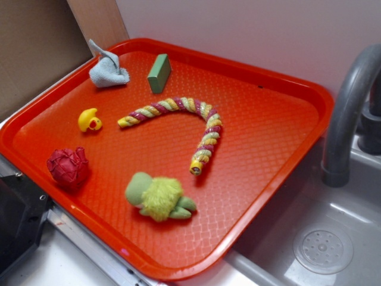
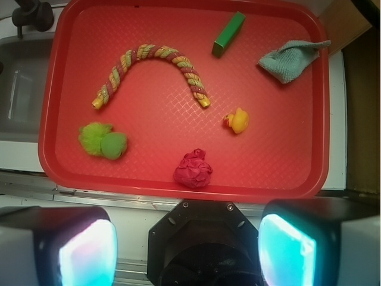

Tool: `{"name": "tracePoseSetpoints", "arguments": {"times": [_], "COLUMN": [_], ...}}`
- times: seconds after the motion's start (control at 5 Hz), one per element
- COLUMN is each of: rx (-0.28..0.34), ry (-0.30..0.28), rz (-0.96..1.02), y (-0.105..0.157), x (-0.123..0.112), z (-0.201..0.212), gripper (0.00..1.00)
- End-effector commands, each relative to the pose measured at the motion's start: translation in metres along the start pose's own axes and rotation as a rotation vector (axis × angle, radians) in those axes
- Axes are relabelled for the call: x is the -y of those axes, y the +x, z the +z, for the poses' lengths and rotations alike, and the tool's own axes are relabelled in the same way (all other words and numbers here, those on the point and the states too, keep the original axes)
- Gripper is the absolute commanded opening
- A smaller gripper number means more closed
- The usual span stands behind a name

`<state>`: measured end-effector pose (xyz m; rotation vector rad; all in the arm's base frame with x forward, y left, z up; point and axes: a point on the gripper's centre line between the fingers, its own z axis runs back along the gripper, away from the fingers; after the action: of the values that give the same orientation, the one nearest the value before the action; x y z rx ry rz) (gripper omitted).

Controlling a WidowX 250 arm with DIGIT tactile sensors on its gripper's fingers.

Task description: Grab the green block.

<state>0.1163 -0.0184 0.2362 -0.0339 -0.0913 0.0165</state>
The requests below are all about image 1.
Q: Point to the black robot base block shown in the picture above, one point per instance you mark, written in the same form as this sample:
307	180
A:
24	209

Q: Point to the green wooden block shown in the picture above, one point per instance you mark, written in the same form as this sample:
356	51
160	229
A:
159	73

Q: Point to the orange plastic tray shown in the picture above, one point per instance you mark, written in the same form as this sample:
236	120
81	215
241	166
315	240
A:
270	121

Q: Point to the green plush turtle toy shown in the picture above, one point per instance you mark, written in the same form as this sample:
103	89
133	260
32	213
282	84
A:
159	198

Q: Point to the yellow rubber duck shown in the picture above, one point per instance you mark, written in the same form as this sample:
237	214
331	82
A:
89	121

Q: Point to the light blue cloth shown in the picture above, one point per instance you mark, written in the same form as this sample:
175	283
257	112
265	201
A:
107	71

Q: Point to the red crumpled ball toy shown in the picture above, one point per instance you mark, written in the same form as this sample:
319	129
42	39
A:
69	168

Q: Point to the grey toy faucet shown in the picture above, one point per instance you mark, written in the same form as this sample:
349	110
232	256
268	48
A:
345	119

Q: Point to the grey toy sink basin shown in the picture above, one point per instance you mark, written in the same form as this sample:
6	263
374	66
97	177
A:
312	234

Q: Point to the brown cardboard panel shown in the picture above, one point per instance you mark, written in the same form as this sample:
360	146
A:
41	42

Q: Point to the multicolour twisted rope toy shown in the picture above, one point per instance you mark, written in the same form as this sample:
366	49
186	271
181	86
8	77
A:
211	135

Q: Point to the dark faucet handle knob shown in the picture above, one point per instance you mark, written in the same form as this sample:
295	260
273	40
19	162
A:
369	140

